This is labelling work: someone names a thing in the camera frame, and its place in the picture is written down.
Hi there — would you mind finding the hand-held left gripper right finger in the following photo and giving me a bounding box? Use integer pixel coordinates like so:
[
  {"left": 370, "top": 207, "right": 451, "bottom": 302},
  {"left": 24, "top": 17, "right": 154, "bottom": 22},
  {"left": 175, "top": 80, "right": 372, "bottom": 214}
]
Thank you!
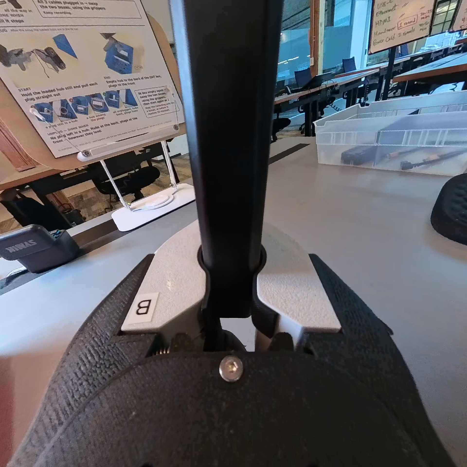
[{"left": 251, "top": 223, "right": 343, "bottom": 350}]

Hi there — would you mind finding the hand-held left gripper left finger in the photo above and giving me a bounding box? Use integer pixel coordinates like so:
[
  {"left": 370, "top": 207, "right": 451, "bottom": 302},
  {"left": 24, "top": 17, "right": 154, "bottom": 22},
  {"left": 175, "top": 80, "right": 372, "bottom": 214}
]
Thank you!
[{"left": 120, "top": 220, "right": 211, "bottom": 334}]

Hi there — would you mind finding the clear plastic bin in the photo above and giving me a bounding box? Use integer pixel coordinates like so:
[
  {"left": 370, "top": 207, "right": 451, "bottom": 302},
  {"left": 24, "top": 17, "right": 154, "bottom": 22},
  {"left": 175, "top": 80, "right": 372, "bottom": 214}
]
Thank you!
[{"left": 313, "top": 89, "right": 467, "bottom": 176}]

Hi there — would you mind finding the black usb hub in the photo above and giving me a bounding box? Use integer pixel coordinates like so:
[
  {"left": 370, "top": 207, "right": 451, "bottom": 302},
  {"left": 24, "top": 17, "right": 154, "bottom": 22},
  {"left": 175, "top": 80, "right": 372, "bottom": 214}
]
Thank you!
[
  {"left": 341, "top": 145, "right": 377, "bottom": 165},
  {"left": 170, "top": 0, "right": 286, "bottom": 319}
]

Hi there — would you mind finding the black office chair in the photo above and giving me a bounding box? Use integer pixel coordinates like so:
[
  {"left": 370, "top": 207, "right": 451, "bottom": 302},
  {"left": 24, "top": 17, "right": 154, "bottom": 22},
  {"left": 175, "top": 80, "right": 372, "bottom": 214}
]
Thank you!
[{"left": 91, "top": 161, "right": 161, "bottom": 211}]

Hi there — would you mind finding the dark grey charging dock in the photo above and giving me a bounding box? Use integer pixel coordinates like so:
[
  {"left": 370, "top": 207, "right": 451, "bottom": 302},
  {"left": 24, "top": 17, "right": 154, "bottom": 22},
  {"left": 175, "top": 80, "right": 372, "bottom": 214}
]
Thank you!
[{"left": 0, "top": 224, "right": 81, "bottom": 274}]

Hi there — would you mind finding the black foam pad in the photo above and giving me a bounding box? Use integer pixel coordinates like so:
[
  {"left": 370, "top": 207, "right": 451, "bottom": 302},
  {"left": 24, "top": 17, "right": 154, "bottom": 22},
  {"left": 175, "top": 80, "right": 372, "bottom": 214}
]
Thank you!
[{"left": 431, "top": 173, "right": 467, "bottom": 249}]

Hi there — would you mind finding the wooden desk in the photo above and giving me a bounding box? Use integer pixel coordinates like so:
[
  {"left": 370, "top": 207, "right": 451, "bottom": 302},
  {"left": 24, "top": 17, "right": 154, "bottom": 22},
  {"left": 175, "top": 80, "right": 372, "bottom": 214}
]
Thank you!
[
  {"left": 392, "top": 53, "right": 467, "bottom": 101},
  {"left": 274, "top": 66, "right": 389, "bottom": 137},
  {"left": 0, "top": 168, "right": 110, "bottom": 228}
]

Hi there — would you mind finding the wooden plank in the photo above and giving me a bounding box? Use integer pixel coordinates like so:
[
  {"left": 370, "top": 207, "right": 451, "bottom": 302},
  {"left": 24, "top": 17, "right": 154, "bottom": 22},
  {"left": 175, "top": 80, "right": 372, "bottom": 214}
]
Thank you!
[{"left": 0, "top": 117, "right": 37, "bottom": 172}]

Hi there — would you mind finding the instruction poster board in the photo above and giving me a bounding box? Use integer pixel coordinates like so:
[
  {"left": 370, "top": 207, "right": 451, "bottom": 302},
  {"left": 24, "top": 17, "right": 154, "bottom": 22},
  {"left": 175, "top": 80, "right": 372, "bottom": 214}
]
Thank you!
[{"left": 0, "top": 0, "right": 187, "bottom": 172}]

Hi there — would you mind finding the wooden pillar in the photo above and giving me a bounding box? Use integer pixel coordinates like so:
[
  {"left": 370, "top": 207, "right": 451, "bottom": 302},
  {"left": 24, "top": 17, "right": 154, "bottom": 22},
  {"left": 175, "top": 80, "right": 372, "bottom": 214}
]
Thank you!
[{"left": 310, "top": 0, "right": 324, "bottom": 76}]

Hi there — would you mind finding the handwritten whiteboard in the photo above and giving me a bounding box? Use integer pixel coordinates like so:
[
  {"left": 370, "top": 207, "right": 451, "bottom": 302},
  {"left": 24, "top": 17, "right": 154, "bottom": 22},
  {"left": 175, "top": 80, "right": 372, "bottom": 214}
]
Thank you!
[
  {"left": 448, "top": 0, "right": 467, "bottom": 33},
  {"left": 367, "top": 0, "right": 437, "bottom": 101}
]

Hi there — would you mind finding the black usb cable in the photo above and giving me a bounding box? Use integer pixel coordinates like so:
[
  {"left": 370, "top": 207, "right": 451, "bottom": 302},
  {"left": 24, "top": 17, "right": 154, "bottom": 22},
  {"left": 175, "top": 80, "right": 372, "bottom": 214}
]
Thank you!
[{"left": 401, "top": 151, "right": 467, "bottom": 171}]

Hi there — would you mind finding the orange plug black cable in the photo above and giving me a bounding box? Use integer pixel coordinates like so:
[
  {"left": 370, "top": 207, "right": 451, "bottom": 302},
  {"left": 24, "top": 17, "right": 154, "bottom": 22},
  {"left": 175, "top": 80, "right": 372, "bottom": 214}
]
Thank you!
[{"left": 387, "top": 146, "right": 467, "bottom": 161}]

